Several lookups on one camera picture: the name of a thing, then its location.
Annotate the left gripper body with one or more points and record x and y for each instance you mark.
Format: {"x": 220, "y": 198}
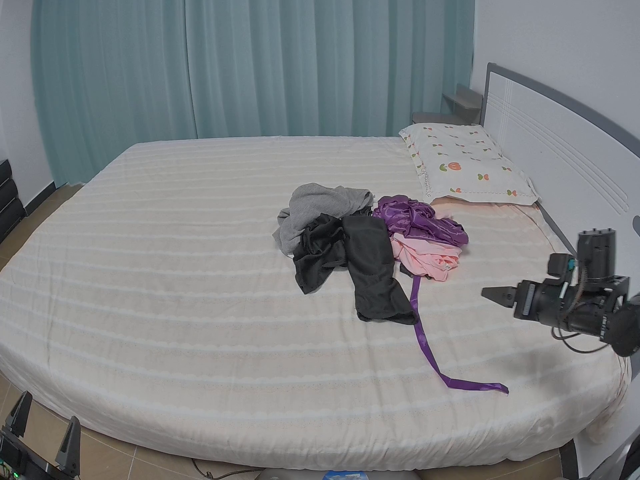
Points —
{"x": 35, "y": 463}

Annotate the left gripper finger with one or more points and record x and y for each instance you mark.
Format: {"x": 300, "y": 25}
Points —
{"x": 19, "y": 415}
{"x": 70, "y": 445}

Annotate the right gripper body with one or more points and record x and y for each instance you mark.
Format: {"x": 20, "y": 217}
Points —
{"x": 545, "y": 300}

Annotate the black T-shirt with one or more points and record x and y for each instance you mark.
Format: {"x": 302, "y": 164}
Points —
{"x": 370, "y": 258}

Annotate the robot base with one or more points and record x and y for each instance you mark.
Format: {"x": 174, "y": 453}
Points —
{"x": 340, "y": 475}

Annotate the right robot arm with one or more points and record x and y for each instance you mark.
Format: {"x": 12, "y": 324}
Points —
{"x": 595, "y": 253}

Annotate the bed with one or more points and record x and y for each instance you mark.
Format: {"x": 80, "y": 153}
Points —
{"x": 200, "y": 268}

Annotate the pink garment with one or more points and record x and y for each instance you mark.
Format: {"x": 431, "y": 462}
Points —
{"x": 425, "y": 263}

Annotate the purple garment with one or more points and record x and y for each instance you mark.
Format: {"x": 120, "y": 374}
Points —
{"x": 410, "y": 218}

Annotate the white printed pillow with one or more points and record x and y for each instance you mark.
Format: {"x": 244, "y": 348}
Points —
{"x": 460, "y": 163}

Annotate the black chest of drawers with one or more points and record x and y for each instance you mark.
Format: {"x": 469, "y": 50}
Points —
{"x": 10, "y": 203}

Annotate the grey bedside table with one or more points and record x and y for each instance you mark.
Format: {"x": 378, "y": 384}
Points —
{"x": 467, "y": 100}

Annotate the grey garment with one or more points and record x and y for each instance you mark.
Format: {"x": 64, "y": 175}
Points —
{"x": 310, "y": 203}

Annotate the blue-green curtain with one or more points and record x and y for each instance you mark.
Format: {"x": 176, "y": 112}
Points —
{"x": 325, "y": 53}
{"x": 110, "y": 68}

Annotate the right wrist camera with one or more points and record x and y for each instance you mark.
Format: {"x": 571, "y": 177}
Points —
{"x": 559, "y": 265}

